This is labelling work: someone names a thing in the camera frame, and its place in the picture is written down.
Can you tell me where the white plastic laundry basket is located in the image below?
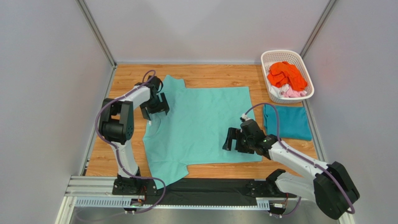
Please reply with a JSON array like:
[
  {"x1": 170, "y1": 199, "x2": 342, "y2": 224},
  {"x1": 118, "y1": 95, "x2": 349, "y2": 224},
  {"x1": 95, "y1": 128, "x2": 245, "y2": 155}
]
[{"x1": 261, "y1": 50, "x2": 314, "y2": 104}]

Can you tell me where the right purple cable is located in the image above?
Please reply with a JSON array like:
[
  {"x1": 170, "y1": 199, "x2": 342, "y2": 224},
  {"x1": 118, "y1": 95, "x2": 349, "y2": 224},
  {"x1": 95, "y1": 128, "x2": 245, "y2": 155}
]
[{"x1": 244, "y1": 102, "x2": 356, "y2": 218}]

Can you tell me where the aluminium frame rail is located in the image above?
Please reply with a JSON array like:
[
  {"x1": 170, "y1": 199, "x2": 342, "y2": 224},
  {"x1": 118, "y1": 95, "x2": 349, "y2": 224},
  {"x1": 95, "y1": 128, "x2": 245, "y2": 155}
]
[{"x1": 64, "y1": 175, "x2": 347, "y2": 210}]

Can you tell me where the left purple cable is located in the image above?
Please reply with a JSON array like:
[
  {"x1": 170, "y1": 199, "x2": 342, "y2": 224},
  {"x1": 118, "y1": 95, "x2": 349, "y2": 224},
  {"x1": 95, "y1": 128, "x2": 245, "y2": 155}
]
[{"x1": 94, "y1": 70, "x2": 167, "y2": 214}]

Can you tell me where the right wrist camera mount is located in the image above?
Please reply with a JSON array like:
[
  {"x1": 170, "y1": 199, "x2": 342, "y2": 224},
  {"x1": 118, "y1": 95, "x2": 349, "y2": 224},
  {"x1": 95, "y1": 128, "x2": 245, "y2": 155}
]
[{"x1": 240, "y1": 113, "x2": 251, "y2": 122}]

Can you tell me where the pink t shirt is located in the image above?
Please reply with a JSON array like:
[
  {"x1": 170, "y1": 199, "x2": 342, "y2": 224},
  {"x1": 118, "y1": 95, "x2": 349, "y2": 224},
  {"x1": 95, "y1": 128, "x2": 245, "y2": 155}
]
[{"x1": 280, "y1": 84, "x2": 307, "y2": 98}]

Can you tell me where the purple cable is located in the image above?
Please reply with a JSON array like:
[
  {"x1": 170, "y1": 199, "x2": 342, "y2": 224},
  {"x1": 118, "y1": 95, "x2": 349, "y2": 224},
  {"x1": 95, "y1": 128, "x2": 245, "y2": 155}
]
[
  {"x1": 244, "y1": 102, "x2": 356, "y2": 218},
  {"x1": 94, "y1": 70, "x2": 167, "y2": 214}
]

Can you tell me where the orange t shirt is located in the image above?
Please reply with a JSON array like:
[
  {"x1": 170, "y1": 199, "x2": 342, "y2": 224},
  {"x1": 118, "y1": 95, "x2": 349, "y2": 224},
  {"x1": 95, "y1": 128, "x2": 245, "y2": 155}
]
[{"x1": 267, "y1": 61, "x2": 308, "y2": 91}]

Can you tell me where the white t shirt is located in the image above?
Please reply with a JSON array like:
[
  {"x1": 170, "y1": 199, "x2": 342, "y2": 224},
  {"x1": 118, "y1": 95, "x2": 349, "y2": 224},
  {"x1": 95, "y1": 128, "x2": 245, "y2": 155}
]
[{"x1": 270, "y1": 84, "x2": 290, "y2": 98}]

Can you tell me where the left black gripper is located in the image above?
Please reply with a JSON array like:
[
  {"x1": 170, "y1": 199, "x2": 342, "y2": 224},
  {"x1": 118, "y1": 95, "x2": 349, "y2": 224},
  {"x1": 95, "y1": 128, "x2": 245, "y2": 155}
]
[{"x1": 140, "y1": 92, "x2": 170, "y2": 119}]

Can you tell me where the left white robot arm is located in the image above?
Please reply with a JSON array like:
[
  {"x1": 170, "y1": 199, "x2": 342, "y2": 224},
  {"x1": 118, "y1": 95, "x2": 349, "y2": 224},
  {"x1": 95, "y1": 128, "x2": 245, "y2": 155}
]
[{"x1": 95, "y1": 75, "x2": 170, "y2": 195}]

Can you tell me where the folded blue t shirt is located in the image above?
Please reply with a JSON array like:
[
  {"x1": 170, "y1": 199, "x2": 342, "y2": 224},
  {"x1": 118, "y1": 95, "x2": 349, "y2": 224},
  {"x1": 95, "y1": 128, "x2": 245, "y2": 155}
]
[{"x1": 263, "y1": 105, "x2": 312, "y2": 141}]

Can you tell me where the teal green t shirt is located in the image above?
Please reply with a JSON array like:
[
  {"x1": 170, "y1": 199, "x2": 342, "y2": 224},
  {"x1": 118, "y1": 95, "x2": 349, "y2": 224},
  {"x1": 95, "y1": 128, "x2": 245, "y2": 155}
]
[{"x1": 143, "y1": 75, "x2": 262, "y2": 189}]

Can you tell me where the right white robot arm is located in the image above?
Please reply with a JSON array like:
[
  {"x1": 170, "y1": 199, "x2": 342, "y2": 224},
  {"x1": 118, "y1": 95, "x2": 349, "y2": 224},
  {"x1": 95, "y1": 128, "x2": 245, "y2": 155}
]
[{"x1": 222, "y1": 119, "x2": 360, "y2": 220}]

